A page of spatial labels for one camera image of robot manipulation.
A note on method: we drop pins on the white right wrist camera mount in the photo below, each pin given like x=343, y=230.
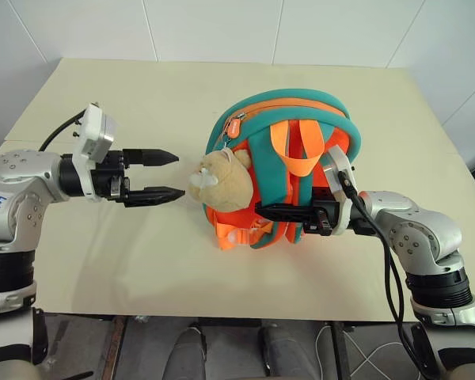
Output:
x=336, y=166

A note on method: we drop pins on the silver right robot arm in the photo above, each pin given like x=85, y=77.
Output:
x=423, y=237

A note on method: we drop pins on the orange and teal backpack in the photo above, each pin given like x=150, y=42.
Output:
x=293, y=118

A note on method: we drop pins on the orange zipper pull tag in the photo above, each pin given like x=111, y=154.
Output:
x=234, y=129

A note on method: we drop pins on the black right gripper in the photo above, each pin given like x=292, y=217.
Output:
x=324, y=215

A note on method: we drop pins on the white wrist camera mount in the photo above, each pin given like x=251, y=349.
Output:
x=92, y=130
x=336, y=166

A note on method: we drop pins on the beige plush bear toy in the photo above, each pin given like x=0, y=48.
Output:
x=221, y=182

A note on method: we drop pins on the black table leg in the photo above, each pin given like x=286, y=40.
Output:
x=427, y=352
x=39, y=336

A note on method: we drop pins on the dark rounded shape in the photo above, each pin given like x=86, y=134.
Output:
x=188, y=350
x=281, y=350

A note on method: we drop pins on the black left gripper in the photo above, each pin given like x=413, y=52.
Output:
x=107, y=174

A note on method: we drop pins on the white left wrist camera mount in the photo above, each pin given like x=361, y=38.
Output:
x=92, y=130

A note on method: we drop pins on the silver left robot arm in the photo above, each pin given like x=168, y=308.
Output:
x=21, y=186

